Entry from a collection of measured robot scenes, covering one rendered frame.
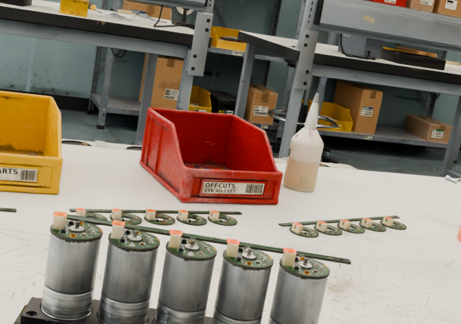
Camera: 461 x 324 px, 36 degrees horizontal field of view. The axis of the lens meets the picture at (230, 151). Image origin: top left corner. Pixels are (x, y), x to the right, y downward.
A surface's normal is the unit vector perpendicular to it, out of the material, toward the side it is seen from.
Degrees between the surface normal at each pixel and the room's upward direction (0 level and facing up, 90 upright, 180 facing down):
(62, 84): 90
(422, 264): 0
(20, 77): 90
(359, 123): 90
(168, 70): 91
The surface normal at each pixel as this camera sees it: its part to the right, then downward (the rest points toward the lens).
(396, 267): 0.17, -0.96
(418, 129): -0.94, -0.11
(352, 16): 0.32, 0.26
